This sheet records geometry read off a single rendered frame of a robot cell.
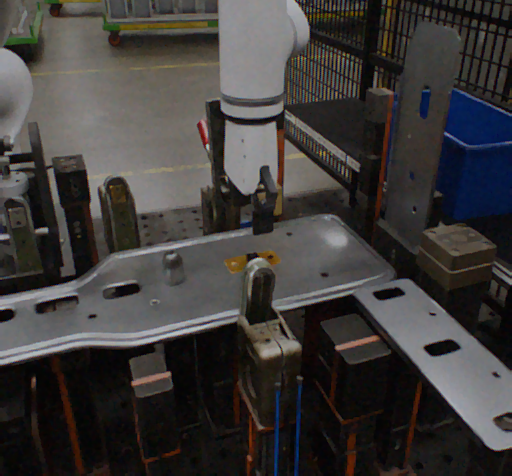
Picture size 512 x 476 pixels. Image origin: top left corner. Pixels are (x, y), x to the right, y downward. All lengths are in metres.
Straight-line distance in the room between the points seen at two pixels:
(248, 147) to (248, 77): 0.09
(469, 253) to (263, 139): 0.33
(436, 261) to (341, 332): 0.18
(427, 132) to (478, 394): 0.38
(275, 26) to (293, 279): 0.36
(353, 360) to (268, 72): 0.38
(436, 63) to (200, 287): 0.46
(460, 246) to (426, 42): 0.30
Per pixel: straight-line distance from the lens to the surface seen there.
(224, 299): 0.79
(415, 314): 0.80
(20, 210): 0.91
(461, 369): 0.73
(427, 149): 0.88
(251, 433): 0.79
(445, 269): 0.84
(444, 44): 0.84
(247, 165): 0.74
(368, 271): 0.87
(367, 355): 0.75
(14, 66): 1.25
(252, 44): 0.70
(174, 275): 0.82
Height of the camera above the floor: 1.48
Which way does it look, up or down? 29 degrees down
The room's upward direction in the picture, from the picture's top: straight up
